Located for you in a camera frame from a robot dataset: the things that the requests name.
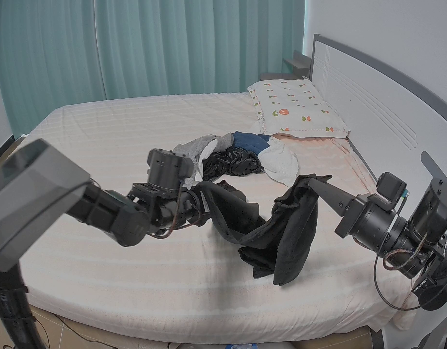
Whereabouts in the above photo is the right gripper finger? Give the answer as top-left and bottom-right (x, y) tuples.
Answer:
(308, 177), (358, 217)

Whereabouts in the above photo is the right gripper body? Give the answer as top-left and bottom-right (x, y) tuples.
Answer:
(334, 194), (410, 256)

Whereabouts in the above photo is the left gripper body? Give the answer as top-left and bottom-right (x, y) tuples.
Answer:
(180, 187), (212, 229)

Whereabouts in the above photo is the black T-shirt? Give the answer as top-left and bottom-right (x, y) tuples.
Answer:
(199, 174), (333, 286)

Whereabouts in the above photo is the bed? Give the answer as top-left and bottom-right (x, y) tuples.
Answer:
(18, 33), (447, 349)

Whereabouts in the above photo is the black shiny garment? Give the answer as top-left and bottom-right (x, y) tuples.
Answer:
(202, 148), (264, 181)

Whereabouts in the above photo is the grey garment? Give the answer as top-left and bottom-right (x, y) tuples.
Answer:
(173, 133), (234, 190)

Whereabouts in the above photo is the white garment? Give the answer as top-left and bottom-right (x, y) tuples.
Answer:
(259, 137), (300, 187)

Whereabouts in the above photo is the dark blue garment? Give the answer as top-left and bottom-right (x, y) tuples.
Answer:
(232, 131), (271, 157)

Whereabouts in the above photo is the white printed pillow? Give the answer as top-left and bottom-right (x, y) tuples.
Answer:
(247, 78), (349, 139)

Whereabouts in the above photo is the grey bedside table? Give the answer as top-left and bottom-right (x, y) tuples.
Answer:
(260, 49), (312, 83)

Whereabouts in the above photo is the blue-green curtain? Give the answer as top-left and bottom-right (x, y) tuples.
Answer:
(94, 0), (307, 100)
(0, 0), (108, 140)

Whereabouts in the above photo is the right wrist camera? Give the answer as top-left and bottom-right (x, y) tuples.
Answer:
(375, 172), (409, 214)

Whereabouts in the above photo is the black cable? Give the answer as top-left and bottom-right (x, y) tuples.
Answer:
(373, 253), (421, 310)

